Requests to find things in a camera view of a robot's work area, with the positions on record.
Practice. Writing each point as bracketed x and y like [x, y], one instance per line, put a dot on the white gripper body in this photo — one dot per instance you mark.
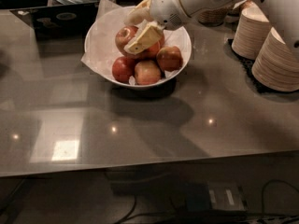
[165, 7]

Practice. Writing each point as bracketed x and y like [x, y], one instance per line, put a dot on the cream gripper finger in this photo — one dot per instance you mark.
[139, 13]
[148, 34]

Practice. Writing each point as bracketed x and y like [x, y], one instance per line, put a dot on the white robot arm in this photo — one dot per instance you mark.
[282, 14]

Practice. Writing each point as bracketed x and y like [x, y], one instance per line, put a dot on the centre red apple with sticker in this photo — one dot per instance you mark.
[152, 51]

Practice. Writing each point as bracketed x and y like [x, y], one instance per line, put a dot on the front yellow-red apple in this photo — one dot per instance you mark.
[147, 72]

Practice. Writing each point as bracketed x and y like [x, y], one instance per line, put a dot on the white bowl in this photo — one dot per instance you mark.
[183, 44]

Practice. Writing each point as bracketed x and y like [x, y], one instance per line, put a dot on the white paper liner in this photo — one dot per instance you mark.
[102, 44]

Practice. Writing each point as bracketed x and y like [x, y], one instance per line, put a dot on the glass jar with granola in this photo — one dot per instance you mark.
[214, 17]

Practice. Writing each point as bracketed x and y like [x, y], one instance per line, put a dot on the black laptop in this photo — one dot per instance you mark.
[58, 21]

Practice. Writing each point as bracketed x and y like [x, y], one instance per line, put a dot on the front stack of paper bowls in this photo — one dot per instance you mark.
[275, 66]

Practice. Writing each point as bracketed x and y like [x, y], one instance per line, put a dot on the black box under table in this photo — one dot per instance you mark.
[215, 196]

